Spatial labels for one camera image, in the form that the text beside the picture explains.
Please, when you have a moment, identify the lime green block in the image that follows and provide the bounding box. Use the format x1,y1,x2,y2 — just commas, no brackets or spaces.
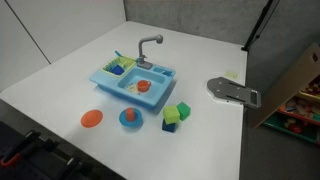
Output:
162,105,181,125

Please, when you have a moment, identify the dark blue block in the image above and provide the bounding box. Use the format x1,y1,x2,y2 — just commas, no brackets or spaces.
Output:
161,119,178,134

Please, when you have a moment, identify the dark blue toy cup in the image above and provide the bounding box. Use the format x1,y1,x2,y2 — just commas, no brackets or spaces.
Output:
111,64,126,76

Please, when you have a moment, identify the grey metal mount plate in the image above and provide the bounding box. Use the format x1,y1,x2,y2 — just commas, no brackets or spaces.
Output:
206,76,262,110

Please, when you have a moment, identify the light blue toy sink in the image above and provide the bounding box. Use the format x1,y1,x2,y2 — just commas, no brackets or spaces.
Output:
88,56,177,110

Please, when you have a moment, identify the yellow sticky note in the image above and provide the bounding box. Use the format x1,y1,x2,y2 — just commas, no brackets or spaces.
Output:
224,70,239,80

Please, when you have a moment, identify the wooden toy shelf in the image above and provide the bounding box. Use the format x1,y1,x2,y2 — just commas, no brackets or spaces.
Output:
249,42,320,146

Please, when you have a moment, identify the black tripod pole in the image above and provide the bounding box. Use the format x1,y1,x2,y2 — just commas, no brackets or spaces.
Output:
241,0,281,52

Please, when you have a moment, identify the orange toy plate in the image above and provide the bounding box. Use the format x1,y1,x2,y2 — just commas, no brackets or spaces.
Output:
80,109,104,129

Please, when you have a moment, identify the small orange cup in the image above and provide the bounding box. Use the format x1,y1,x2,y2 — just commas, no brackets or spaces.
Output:
125,107,136,122

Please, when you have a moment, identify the blue toy bowl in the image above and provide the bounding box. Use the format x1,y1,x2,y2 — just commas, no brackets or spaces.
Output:
118,107,144,129

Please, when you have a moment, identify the grey toy faucet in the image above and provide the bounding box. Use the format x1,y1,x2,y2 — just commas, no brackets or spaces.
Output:
136,34,164,70

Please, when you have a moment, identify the orange toy mug with handle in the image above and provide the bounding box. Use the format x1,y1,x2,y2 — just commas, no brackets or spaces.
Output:
136,79,152,93

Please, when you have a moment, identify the black clamp with red handle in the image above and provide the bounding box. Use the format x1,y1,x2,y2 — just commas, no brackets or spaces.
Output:
0,129,43,168

